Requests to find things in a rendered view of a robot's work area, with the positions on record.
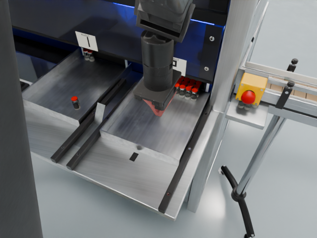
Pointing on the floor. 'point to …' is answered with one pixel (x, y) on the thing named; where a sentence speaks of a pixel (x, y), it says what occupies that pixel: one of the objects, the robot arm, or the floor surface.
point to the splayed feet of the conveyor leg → (223, 170)
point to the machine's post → (223, 84)
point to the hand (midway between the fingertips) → (158, 112)
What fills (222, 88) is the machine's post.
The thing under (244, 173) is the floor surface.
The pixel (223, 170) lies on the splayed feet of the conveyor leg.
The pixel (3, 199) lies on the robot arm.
